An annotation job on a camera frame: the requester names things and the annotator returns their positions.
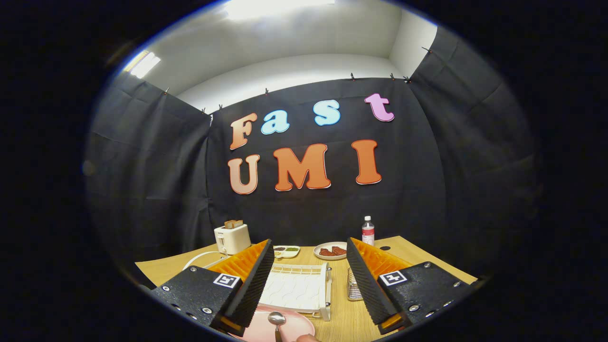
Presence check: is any white plate with meat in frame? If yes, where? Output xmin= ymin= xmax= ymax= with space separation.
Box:
xmin=313 ymin=241 xmax=349 ymax=261

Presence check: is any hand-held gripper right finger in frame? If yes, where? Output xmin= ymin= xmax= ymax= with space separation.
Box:
xmin=346 ymin=237 xmax=480 ymax=335

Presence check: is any white toaster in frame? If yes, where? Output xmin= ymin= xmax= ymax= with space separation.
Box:
xmin=214 ymin=223 xmax=252 ymax=256

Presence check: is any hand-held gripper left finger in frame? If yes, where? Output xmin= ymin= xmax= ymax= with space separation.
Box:
xmin=151 ymin=238 xmax=276 ymax=338

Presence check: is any small ceiling light panel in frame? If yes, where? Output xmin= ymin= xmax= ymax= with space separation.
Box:
xmin=125 ymin=50 xmax=162 ymax=79

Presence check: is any pink plate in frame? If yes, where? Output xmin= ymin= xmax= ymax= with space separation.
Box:
xmin=228 ymin=304 xmax=316 ymax=342

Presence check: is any clear plastic water bottle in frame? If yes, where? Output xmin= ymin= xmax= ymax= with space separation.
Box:
xmin=361 ymin=216 xmax=375 ymax=246

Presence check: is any black backdrop cloth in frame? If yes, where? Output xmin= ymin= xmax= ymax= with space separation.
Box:
xmin=85 ymin=26 xmax=537 ymax=276

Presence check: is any white dish rack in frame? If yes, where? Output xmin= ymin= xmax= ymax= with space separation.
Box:
xmin=183 ymin=251 xmax=332 ymax=322

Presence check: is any metal wire basket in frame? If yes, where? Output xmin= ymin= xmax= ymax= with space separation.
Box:
xmin=347 ymin=267 xmax=364 ymax=302

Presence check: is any large ceiling light panel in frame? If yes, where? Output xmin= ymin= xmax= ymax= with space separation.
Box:
xmin=223 ymin=0 xmax=338 ymax=19

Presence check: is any metal spoon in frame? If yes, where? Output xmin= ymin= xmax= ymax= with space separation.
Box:
xmin=267 ymin=311 xmax=287 ymax=342

